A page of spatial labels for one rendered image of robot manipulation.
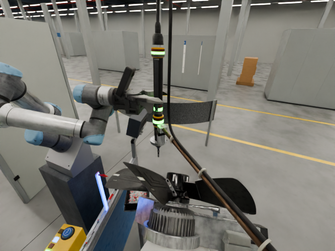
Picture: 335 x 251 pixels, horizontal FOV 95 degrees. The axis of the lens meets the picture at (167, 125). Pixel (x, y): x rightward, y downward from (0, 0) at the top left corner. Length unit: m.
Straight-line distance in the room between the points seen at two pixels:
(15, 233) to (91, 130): 2.00
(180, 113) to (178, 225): 2.08
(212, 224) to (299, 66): 6.18
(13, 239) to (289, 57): 7.17
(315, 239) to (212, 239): 1.87
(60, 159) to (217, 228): 1.06
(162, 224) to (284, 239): 1.82
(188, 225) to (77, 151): 0.84
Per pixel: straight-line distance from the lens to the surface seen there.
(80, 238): 0.96
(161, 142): 0.63
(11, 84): 0.87
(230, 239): 0.80
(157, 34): 0.54
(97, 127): 0.71
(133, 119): 1.35
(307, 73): 6.73
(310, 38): 6.61
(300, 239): 2.51
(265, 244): 0.34
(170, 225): 0.77
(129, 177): 0.90
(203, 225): 0.84
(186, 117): 2.68
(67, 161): 1.27
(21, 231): 2.56
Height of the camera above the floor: 1.84
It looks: 29 degrees down
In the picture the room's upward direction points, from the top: 2 degrees clockwise
